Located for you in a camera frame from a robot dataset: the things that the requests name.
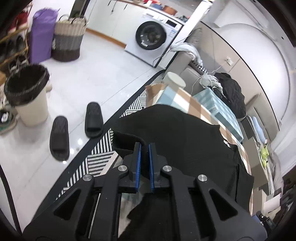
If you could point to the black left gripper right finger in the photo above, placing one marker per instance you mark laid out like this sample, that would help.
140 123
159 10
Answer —
200 210

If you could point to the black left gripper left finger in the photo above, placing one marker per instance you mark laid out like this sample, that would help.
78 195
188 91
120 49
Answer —
89 210

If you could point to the black knit sweater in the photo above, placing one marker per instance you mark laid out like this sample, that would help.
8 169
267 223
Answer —
151 219

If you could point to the black white zigzag rug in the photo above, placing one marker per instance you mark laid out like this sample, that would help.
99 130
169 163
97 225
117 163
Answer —
96 153

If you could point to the left black slipper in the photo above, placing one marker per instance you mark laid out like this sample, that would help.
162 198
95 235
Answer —
59 139

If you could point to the black slipper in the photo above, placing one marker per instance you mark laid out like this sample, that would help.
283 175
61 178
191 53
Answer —
59 139
93 120

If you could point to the lime green cloth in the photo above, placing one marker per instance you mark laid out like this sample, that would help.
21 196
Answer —
264 153

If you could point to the right black slipper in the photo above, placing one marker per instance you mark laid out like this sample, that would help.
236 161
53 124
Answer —
93 120

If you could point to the teal checkered cloth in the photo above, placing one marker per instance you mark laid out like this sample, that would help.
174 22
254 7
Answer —
220 110

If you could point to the checkered brown blue tablecloth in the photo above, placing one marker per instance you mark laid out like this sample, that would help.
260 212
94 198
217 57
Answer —
198 108

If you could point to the black quilted jacket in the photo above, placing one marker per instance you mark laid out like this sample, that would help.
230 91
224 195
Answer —
232 95

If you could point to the white cylindrical container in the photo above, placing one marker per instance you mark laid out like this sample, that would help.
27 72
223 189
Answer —
174 79

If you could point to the cream bin with black liner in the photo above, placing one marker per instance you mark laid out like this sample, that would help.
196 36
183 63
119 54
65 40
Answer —
26 93

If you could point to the grey sofa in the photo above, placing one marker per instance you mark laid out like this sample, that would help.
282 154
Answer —
202 38

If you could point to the white grey draped cloth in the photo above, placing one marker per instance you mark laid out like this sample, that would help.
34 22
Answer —
188 48

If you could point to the wooden shoe rack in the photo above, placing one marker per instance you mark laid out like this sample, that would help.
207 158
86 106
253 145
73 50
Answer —
14 43

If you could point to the woven laundry basket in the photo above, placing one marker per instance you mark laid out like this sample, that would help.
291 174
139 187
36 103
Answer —
67 39

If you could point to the white front-load washing machine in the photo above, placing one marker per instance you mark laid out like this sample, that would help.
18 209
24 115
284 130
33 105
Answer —
152 37

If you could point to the purple bag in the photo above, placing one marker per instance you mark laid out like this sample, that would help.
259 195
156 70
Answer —
41 35

